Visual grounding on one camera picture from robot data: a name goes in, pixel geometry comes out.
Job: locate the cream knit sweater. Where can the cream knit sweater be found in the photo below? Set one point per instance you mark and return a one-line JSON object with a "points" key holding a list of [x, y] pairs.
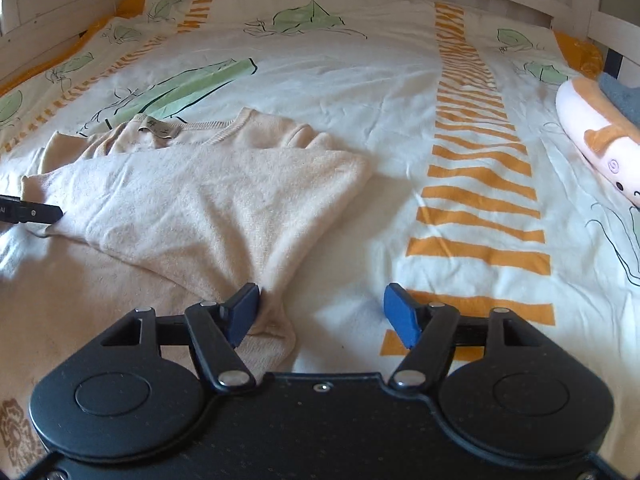
{"points": [[215, 195]]}

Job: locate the white wooden bed frame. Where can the white wooden bed frame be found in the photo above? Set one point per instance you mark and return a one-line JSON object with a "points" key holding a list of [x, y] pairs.
{"points": [[60, 15]]}

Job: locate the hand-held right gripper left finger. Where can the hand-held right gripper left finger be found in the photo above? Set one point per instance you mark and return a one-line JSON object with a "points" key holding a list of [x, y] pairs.
{"points": [[245, 312]]}

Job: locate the white leaf print duvet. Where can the white leaf print duvet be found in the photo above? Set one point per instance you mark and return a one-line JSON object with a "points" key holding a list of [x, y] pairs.
{"points": [[350, 90]]}

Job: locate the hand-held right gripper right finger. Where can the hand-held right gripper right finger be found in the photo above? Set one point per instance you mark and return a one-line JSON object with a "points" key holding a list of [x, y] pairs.
{"points": [[400, 320]]}

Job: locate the pink orange plush toy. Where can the pink orange plush toy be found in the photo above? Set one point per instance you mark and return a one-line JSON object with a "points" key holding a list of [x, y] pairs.
{"points": [[595, 130]]}

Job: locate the grey blue plush toy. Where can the grey blue plush toy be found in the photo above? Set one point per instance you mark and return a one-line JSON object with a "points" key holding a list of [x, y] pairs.
{"points": [[622, 97]]}

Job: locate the beige floral print blanket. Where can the beige floral print blanket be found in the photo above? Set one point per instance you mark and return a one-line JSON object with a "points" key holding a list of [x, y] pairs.
{"points": [[75, 300]]}

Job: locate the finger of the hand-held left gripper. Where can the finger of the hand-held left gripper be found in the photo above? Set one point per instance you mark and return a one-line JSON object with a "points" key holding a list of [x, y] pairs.
{"points": [[35, 212]]}

